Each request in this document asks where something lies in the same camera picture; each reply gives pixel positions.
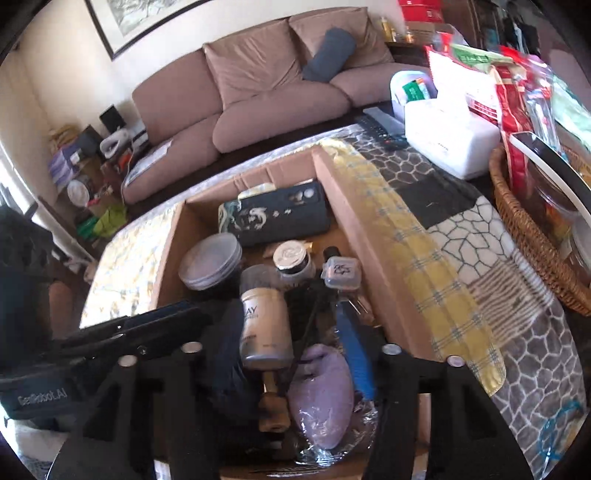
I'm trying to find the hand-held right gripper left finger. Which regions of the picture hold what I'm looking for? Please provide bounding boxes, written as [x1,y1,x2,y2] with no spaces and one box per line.
[48,300,259,480]

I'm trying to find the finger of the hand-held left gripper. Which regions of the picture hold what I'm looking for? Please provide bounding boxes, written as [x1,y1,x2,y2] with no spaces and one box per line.
[55,310,215,365]
[78,299,204,340]

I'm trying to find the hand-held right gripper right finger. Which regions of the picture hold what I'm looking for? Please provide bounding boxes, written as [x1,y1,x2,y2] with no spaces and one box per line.
[335,302,522,480]

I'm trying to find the Olay lotion bottle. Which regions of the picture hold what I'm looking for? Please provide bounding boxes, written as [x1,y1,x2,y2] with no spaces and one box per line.
[239,265,296,370]

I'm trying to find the purple sponge pads pack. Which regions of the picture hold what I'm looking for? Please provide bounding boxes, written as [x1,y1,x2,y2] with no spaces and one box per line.
[288,344,379,464]

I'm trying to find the cardboard box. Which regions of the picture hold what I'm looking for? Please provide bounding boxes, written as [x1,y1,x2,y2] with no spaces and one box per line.
[150,147,439,480]

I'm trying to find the black printed phone case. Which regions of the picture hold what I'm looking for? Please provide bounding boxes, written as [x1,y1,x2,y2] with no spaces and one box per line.
[218,180,332,247]

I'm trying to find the wooden chair with brown cushion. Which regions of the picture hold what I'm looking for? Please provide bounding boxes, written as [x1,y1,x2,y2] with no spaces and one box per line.
[0,203,88,361]

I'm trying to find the small clear plastic case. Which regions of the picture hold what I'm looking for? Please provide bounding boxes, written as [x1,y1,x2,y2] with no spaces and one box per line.
[322,257,362,291]

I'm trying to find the round tin with clear lid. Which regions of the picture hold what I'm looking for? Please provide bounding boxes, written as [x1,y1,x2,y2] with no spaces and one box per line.
[178,232,243,291]

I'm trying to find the green bag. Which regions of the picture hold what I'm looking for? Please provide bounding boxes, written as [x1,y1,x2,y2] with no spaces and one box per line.
[78,203,127,238]

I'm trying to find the yellow plaid cloth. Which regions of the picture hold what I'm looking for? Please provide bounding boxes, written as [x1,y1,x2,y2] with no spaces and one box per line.
[81,138,506,398]

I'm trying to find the dark jar with silver lid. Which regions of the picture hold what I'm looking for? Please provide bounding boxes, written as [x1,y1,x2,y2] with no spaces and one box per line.
[272,241,315,278]

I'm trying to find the round printed tin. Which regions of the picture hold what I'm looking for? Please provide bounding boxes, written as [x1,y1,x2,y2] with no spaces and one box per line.
[67,179,93,208]

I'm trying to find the papers on sofa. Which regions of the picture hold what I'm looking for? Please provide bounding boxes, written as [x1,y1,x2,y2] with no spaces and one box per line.
[127,141,174,185]

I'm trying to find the stack of purple boxes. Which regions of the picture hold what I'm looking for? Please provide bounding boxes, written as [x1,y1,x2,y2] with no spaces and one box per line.
[48,143,81,185]

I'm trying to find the black speaker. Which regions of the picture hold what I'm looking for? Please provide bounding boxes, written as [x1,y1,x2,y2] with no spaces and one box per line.
[99,105,124,132]

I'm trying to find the wicker basket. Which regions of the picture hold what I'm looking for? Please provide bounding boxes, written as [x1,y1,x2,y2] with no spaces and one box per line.
[488,143,591,317]

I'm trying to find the brown sofa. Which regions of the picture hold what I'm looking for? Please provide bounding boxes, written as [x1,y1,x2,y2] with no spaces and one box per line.
[121,7,435,206]

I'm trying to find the black remote control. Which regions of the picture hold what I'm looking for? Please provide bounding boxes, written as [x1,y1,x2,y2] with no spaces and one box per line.
[362,106,407,137]
[353,115,409,151]

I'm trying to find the white tissue box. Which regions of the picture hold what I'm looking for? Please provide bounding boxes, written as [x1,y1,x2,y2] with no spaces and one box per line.
[404,99,502,181]

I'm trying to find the white plastic container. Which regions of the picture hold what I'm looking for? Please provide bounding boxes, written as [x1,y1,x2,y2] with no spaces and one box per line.
[390,70,439,121]

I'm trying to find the brown sofa cushion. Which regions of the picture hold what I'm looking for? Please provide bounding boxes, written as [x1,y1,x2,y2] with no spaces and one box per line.
[288,7,395,81]
[203,18,301,110]

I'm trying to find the framed picture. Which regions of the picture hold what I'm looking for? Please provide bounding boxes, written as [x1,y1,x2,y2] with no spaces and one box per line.
[84,0,218,61]

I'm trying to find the pile of snack packets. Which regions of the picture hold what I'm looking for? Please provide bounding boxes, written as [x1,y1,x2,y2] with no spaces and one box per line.
[427,39,591,139]

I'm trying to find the blue-grey pillow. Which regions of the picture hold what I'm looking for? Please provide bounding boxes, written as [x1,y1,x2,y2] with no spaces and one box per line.
[302,28,357,84]

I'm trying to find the red box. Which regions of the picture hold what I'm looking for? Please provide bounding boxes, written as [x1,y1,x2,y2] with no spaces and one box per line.
[397,0,444,24]

